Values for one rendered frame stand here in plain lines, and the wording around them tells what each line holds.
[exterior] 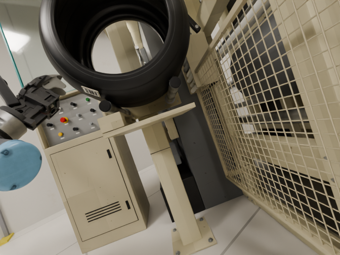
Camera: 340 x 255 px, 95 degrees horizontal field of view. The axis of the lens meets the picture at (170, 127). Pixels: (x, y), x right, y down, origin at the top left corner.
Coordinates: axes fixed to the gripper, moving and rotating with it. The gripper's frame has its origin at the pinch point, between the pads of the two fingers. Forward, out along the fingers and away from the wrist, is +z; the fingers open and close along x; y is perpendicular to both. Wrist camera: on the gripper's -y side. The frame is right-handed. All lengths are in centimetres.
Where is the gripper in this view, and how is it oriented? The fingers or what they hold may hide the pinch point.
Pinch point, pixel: (56, 77)
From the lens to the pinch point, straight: 69.0
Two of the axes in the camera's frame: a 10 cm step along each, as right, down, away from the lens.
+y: 8.5, 4.8, 2.3
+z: 2.2, -7.1, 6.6
